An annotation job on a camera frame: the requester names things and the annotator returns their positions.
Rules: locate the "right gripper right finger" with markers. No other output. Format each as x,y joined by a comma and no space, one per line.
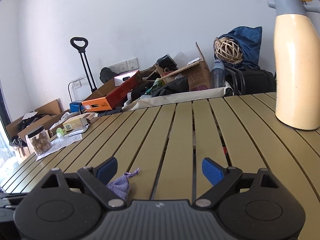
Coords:
224,182

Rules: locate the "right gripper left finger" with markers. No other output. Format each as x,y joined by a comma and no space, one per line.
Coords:
95,180

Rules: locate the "lavender knit pouch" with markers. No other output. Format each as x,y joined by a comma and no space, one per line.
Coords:
121,186

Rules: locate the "white printed paper sheet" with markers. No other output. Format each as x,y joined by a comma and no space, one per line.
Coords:
59,144

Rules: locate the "small yellow carton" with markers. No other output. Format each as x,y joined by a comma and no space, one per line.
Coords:
74,123

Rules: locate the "tan folding camping table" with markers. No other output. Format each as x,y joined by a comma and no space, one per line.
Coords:
168,143

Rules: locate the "clear snack jar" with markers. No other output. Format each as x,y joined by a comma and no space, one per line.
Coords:
39,140

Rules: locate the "large open cardboard box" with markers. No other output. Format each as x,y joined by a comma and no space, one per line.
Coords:
46,116

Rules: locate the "orange cardboard box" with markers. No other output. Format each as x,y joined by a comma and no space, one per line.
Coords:
112,93

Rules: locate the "chrome tube rack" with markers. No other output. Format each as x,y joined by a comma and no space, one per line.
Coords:
78,89

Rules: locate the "grey water bottle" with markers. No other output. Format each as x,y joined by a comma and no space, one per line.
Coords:
218,74

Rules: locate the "brown open cardboard box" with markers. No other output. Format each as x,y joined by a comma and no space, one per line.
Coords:
198,73

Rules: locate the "rattan woven ball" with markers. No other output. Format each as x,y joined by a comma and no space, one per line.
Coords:
226,49

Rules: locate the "blue fabric bag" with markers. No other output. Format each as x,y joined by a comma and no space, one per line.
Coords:
249,40

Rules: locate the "yellow thermos jug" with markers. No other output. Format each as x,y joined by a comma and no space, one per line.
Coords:
296,53

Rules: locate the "black cart handle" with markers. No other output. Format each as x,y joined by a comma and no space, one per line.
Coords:
80,44

